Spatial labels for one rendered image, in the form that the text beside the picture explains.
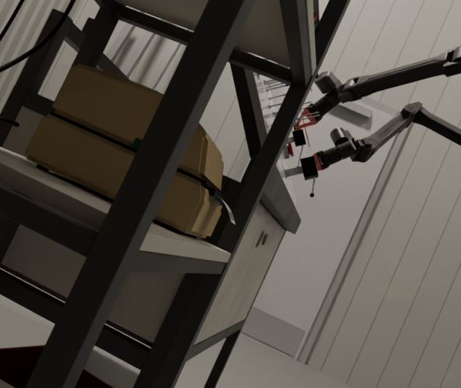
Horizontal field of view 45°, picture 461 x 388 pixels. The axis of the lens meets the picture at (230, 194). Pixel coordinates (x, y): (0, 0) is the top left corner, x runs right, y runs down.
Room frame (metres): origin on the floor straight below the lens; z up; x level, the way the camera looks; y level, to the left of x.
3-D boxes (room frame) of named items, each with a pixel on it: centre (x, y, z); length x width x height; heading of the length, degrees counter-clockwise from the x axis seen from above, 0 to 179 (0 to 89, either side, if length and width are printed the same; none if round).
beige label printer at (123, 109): (0.97, 0.16, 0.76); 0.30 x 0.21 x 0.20; 81
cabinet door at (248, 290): (2.01, -0.20, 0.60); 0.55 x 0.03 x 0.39; 168
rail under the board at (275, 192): (1.74, -0.16, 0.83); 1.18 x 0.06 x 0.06; 168
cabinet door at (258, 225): (1.47, -0.08, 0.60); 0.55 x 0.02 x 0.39; 168
